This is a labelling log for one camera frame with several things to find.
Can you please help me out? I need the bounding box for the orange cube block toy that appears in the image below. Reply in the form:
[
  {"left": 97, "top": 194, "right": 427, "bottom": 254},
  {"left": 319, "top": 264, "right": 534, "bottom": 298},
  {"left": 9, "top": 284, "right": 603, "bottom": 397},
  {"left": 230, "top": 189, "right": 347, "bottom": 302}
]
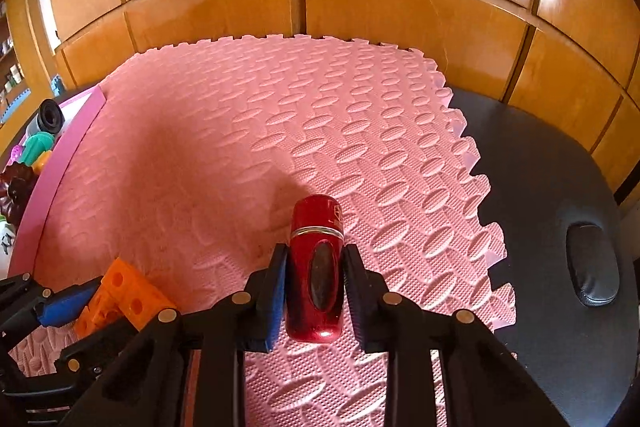
[{"left": 74, "top": 258, "right": 177, "bottom": 339}]

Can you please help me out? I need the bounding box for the dark brown mushroom brush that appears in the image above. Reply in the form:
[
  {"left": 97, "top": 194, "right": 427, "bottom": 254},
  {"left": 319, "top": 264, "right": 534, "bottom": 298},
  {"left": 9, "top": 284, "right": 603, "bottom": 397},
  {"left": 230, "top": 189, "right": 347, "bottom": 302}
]
[{"left": 0, "top": 162, "right": 38, "bottom": 228}]

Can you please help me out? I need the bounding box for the yellow plastic piece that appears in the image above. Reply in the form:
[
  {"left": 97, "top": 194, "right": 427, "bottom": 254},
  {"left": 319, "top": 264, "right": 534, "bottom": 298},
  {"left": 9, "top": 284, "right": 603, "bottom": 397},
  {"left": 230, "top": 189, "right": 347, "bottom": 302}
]
[{"left": 32, "top": 150, "right": 52, "bottom": 176}]

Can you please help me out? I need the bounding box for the teal plastic cylinder cup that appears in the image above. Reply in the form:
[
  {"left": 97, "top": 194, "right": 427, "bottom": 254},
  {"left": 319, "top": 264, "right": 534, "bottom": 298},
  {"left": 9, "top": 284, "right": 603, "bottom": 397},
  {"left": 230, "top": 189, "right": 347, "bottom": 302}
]
[{"left": 18, "top": 131, "right": 55, "bottom": 167}]

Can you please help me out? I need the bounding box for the red glossy cylinder bottle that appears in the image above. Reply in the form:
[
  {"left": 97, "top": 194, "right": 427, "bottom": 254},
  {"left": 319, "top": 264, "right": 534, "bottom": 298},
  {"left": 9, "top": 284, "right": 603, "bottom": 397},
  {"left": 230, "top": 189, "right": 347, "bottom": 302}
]
[{"left": 285, "top": 194, "right": 344, "bottom": 343}]

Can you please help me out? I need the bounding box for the clear jar black lid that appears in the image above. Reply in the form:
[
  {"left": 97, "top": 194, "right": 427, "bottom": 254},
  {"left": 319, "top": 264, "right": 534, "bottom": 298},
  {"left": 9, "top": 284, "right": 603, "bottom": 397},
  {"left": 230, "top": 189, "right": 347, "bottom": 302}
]
[{"left": 25, "top": 98, "right": 65, "bottom": 138}]

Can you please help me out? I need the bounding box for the green white plug device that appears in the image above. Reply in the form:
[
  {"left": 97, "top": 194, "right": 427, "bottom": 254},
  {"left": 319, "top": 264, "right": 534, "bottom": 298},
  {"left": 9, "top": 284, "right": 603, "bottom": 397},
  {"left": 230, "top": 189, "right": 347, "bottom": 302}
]
[{"left": 0, "top": 218, "right": 15, "bottom": 280}]

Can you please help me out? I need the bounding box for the magenta perforated strainer cup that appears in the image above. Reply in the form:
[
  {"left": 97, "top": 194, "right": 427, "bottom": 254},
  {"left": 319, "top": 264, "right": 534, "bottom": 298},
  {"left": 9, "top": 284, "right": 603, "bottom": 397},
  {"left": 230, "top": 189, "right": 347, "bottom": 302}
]
[{"left": 9, "top": 144, "right": 24, "bottom": 164}]

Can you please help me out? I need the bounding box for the black padded massage table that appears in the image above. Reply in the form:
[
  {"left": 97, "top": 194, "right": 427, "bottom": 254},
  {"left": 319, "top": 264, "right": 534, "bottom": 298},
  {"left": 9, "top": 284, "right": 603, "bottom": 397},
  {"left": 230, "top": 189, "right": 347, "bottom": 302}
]
[{"left": 451, "top": 89, "right": 639, "bottom": 426}]

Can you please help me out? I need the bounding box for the black face hole cushion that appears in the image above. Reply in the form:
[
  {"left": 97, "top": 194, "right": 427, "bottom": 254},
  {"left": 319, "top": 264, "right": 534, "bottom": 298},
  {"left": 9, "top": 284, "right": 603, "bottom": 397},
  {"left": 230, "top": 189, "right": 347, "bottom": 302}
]
[{"left": 566, "top": 223, "right": 620, "bottom": 308}]

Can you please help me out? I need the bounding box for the pink white cardboard tray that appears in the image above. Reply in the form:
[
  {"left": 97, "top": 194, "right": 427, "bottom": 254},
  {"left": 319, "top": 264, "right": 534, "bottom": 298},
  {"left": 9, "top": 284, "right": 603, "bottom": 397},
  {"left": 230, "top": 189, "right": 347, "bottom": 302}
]
[{"left": 1, "top": 86, "right": 106, "bottom": 277}]

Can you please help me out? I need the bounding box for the pink foam puzzle mat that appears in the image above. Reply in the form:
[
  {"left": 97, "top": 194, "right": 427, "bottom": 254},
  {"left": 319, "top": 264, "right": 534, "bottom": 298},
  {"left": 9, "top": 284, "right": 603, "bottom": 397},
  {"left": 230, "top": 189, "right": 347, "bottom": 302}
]
[{"left": 6, "top": 36, "right": 515, "bottom": 426}]

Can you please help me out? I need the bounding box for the wooden door with shelves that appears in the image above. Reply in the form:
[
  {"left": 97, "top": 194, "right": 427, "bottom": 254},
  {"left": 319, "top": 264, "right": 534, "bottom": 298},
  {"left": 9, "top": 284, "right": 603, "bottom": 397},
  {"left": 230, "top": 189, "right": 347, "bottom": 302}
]
[{"left": 1, "top": 0, "right": 58, "bottom": 152}]

